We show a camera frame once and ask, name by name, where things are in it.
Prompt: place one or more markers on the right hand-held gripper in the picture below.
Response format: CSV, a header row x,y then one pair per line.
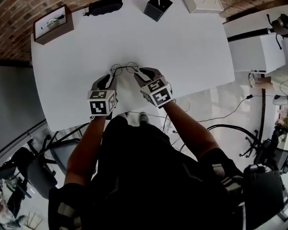
x,y
158,95

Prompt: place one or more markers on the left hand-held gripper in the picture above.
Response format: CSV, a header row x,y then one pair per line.
x,y
98,106

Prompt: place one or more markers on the person's right forearm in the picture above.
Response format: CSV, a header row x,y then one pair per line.
x,y
189,128

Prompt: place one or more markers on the person's left forearm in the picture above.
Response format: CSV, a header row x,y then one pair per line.
x,y
84,147

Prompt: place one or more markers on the black glasses case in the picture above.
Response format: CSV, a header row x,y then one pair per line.
x,y
105,5

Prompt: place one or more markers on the person's left shoe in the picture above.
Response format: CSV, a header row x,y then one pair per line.
x,y
124,115

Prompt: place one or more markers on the person's shoe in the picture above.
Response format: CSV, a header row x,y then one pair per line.
x,y
144,117
124,115

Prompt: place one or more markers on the person's right shoe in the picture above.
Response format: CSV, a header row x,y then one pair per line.
x,y
144,117

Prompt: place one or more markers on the black cube pen holder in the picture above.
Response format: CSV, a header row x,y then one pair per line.
x,y
153,11

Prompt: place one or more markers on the brown box with white inside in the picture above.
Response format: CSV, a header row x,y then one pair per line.
x,y
62,30

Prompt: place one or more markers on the clear shiny wrapper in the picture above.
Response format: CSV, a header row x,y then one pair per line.
x,y
53,22

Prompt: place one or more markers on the grey office chair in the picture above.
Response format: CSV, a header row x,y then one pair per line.
x,y
64,154

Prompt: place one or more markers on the off-white rectangular box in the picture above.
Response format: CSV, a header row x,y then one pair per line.
x,y
204,1

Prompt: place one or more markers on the light grey tall refrigerator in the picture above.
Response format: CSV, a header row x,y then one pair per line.
x,y
12,104

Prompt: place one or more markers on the person's black clothing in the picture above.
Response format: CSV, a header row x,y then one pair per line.
x,y
146,176

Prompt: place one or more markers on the thin black pole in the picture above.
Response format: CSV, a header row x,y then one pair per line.
x,y
263,114

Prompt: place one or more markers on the white rounded device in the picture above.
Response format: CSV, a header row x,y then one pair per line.
x,y
279,100

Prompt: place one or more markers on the dark bag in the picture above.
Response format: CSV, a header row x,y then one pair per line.
x,y
284,24

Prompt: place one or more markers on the black mesh office chair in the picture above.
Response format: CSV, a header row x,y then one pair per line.
x,y
278,156

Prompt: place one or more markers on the black backpack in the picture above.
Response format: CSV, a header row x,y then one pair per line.
x,y
264,193

